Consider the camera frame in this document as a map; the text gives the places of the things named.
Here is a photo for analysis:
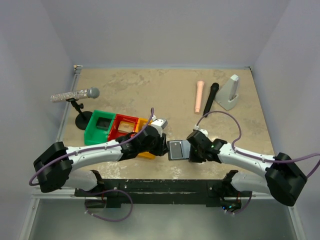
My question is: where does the grey credit card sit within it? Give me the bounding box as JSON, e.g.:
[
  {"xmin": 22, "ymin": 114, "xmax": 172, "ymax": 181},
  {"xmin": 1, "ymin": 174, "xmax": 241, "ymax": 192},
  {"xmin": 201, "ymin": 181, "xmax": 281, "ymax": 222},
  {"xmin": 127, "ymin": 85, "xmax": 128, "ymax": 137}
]
[{"xmin": 169, "ymin": 141, "xmax": 183, "ymax": 160}]

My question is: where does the black leather card holder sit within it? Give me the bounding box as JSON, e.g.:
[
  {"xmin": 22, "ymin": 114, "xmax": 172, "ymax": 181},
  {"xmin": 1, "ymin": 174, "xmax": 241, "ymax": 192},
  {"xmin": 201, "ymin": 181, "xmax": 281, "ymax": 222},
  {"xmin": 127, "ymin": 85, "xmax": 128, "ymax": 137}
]
[{"xmin": 167, "ymin": 140, "xmax": 191, "ymax": 161}]

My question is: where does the yellow plastic bin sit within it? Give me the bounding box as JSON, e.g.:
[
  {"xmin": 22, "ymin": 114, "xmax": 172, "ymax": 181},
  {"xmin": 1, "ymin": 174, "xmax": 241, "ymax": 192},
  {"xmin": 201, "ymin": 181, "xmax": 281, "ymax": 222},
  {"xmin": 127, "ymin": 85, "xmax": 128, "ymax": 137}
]
[{"xmin": 136, "ymin": 117, "xmax": 157, "ymax": 160}]

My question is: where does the red plastic bin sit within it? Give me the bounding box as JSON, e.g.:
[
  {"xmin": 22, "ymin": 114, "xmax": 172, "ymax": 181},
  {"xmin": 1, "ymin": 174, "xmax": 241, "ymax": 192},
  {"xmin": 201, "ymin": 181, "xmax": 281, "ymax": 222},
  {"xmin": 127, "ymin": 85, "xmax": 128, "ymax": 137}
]
[{"xmin": 107, "ymin": 113, "xmax": 139, "ymax": 141}]

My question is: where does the green plastic bin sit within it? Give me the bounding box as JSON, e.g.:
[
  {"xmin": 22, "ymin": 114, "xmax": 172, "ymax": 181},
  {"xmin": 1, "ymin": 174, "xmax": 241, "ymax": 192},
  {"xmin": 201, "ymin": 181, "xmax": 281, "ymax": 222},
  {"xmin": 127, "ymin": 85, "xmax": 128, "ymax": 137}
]
[{"xmin": 84, "ymin": 110, "xmax": 116, "ymax": 146}]

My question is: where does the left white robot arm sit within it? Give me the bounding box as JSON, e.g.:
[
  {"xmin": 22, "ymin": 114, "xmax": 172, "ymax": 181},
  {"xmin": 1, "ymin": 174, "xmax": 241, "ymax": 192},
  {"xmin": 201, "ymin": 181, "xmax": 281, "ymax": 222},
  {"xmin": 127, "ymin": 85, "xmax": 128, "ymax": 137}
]
[{"xmin": 29, "ymin": 125, "xmax": 168, "ymax": 193}]

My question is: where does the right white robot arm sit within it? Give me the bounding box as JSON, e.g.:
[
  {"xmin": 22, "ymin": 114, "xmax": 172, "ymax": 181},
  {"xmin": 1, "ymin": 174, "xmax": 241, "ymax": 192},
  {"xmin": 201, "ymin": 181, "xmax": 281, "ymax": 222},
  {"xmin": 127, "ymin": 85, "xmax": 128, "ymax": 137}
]
[{"xmin": 186, "ymin": 130, "xmax": 308, "ymax": 207}]

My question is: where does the card in red bin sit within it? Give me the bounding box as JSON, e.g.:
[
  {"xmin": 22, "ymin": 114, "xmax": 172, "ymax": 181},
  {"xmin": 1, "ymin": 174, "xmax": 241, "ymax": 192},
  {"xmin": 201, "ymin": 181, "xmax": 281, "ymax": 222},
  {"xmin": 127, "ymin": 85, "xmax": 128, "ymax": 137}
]
[{"xmin": 117, "ymin": 121, "xmax": 135, "ymax": 134}]

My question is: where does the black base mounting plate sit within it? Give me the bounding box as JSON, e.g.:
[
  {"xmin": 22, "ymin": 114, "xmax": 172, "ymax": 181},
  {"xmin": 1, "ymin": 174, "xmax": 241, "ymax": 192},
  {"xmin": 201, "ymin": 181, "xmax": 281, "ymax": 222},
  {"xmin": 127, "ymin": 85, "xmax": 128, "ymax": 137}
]
[{"xmin": 74, "ymin": 179, "xmax": 250, "ymax": 208}]

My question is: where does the black item in green bin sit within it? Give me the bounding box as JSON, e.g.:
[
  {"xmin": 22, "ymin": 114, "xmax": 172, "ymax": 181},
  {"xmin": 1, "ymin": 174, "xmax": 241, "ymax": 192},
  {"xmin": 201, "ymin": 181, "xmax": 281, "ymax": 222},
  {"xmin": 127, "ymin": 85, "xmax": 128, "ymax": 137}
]
[{"xmin": 95, "ymin": 117, "xmax": 112, "ymax": 131}]

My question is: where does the grey wedge stand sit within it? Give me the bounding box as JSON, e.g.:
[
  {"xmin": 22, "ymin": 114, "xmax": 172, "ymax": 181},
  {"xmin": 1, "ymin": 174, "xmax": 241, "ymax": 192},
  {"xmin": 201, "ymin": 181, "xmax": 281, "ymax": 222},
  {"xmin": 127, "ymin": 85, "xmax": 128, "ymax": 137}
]
[{"xmin": 215, "ymin": 74, "xmax": 240, "ymax": 111}]

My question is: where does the black microphone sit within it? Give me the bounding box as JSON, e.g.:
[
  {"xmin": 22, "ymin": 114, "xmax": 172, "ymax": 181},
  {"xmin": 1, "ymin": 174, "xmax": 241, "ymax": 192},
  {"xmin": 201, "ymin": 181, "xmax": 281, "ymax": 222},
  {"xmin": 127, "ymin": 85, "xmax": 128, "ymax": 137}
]
[{"xmin": 203, "ymin": 82, "xmax": 220, "ymax": 118}]

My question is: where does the pink microphone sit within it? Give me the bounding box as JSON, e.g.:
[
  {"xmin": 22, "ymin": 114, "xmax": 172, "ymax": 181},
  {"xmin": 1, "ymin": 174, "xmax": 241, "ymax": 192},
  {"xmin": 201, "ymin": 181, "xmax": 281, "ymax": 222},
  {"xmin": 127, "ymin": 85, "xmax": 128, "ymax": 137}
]
[{"xmin": 194, "ymin": 80, "xmax": 205, "ymax": 114}]

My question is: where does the glitter silver microphone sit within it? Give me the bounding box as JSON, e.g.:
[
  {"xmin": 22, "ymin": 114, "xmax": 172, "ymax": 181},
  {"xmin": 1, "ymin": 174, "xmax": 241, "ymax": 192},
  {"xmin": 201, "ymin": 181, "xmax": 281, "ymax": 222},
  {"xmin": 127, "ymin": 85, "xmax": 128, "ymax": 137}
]
[{"xmin": 50, "ymin": 87, "xmax": 100, "ymax": 103}]

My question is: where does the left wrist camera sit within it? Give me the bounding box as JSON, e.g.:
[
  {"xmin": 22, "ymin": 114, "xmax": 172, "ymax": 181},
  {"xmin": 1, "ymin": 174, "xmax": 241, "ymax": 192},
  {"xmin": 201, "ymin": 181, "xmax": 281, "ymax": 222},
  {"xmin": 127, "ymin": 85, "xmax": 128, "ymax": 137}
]
[{"xmin": 150, "ymin": 115, "xmax": 168, "ymax": 136}]

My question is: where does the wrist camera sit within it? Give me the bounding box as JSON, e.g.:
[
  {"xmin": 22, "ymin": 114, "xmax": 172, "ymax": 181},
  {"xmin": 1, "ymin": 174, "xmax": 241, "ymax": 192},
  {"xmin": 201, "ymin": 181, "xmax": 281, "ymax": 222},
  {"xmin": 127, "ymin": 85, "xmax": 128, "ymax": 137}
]
[
  {"xmin": 150, "ymin": 115, "xmax": 168, "ymax": 136},
  {"xmin": 193, "ymin": 125, "xmax": 209, "ymax": 137}
]

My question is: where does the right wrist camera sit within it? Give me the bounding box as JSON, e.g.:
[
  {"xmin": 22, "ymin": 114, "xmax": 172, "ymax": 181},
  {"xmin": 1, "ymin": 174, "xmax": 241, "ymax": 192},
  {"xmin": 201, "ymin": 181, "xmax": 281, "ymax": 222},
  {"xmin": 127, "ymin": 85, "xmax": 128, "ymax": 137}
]
[{"xmin": 193, "ymin": 125, "xmax": 209, "ymax": 137}]

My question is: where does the aluminium frame rail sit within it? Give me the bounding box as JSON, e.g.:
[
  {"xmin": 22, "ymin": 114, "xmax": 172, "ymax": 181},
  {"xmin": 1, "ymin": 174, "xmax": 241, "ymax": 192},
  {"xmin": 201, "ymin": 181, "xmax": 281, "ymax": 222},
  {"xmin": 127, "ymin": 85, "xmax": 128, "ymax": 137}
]
[{"xmin": 18, "ymin": 65, "xmax": 83, "ymax": 240}]

